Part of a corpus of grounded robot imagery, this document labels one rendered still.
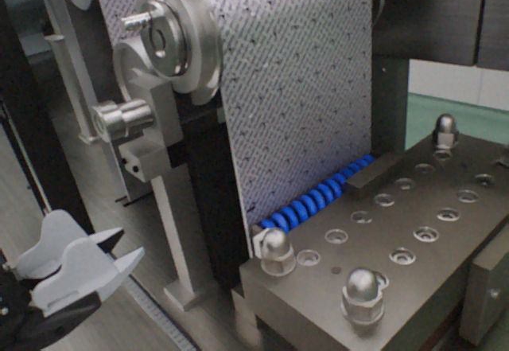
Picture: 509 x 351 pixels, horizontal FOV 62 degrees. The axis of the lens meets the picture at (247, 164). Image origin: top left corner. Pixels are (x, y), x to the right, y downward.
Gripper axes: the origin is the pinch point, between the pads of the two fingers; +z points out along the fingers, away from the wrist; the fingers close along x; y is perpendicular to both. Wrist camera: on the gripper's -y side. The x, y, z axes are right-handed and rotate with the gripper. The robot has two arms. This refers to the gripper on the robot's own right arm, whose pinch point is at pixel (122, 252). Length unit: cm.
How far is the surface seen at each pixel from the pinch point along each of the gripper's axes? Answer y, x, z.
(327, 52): 10.7, -0.4, 29.1
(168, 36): 16.7, 3.6, 11.6
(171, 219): -5.2, 8.0, 8.9
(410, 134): -109, 102, 226
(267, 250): -3.0, -7.2, 11.2
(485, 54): 7.0, -10.8, 46.1
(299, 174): -2.7, -0.4, 23.0
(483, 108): -105, 80, 279
